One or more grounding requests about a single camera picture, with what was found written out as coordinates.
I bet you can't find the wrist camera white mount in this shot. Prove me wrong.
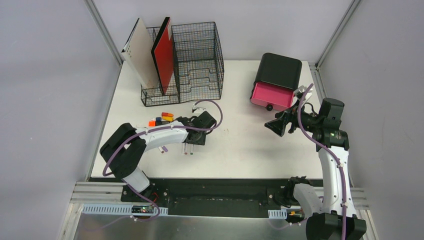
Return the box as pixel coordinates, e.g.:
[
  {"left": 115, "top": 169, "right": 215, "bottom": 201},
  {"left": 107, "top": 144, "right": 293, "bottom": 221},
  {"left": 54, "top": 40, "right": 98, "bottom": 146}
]
[
  {"left": 191, "top": 105, "right": 207, "bottom": 117},
  {"left": 293, "top": 85, "right": 314, "bottom": 103}
]

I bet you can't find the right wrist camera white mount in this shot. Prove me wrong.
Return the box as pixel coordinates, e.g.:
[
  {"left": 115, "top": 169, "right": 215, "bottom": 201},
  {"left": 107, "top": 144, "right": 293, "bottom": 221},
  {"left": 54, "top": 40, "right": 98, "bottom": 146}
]
[{"left": 293, "top": 85, "right": 314, "bottom": 103}]

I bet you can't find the yellow highlighter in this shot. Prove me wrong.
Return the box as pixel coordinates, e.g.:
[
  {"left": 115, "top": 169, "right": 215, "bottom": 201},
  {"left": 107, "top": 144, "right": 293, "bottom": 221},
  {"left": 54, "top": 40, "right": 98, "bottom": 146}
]
[{"left": 161, "top": 116, "right": 174, "bottom": 122}]

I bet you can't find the black mounting base plate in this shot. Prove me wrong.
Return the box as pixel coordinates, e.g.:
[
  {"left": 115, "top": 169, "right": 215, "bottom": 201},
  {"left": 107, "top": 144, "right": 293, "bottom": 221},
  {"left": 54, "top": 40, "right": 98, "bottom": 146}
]
[{"left": 120, "top": 178, "right": 324, "bottom": 220}]

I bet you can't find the purple cap white marker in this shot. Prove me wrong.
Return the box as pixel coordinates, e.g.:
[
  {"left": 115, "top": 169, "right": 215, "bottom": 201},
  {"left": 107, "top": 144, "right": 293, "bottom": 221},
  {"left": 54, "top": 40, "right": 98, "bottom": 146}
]
[{"left": 158, "top": 146, "right": 168, "bottom": 154}]

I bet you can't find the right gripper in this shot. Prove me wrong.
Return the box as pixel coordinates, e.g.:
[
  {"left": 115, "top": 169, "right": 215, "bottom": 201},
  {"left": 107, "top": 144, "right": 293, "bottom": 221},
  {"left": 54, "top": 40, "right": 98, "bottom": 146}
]
[{"left": 264, "top": 98, "right": 323, "bottom": 137}]

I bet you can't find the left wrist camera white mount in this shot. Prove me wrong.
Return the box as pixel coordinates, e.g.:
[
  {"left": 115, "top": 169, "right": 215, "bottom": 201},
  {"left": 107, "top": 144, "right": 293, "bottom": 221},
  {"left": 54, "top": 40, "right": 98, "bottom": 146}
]
[{"left": 191, "top": 105, "right": 207, "bottom": 117}]

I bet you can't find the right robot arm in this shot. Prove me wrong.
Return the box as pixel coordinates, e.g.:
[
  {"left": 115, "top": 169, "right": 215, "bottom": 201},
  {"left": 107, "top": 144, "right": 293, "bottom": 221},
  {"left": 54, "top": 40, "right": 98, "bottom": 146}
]
[{"left": 264, "top": 98, "right": 367, "bottom": 240}]

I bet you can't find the red A4 folder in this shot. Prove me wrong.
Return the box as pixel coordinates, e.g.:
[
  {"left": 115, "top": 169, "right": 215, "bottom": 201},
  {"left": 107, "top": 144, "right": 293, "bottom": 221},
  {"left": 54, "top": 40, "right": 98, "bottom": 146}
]
[{"left": 151, "top": 16, "right": 174, "bottom": 95}]

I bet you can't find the white A4 folder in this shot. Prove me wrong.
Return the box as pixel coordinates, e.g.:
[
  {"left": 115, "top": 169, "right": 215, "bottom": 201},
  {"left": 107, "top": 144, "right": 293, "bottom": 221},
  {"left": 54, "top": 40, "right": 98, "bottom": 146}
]
[{"left": 121, "top": 18, "right": 159, "bottom": 89}]

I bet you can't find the black pink drawer unit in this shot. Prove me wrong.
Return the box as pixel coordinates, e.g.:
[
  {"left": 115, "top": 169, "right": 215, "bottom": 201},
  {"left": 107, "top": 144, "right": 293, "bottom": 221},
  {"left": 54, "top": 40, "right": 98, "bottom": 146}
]
[{"left": 249, "top": 52, "right": 303, "bottom": 112}]

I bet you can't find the brown cap white marker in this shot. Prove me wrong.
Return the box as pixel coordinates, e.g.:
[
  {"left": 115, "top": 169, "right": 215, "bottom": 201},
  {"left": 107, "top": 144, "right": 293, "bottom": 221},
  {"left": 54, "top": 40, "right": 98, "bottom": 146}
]
[{"left": 182, "top": 143, "right": 188, "bottom": 155}]

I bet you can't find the orange cap black marker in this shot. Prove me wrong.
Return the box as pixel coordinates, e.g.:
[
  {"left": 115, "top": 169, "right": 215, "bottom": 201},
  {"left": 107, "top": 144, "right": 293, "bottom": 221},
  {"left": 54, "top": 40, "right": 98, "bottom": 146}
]
[{"left": 148, "top": 120, "right": 171, "bottom": 127}]

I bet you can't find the black wire mesh desk organizer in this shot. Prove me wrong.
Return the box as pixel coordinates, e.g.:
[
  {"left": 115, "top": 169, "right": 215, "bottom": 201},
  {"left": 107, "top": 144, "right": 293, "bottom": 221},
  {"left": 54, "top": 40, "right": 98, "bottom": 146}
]
[{"left": 140, "top": 21, "right": 225, "bottom": 107}]

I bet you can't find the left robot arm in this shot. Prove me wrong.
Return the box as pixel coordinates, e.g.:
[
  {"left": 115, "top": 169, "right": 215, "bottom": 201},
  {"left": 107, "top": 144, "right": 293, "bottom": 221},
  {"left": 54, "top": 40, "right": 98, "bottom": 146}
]
[{"left": 99, "top": 111, "right": 218, "bottom": 203}]

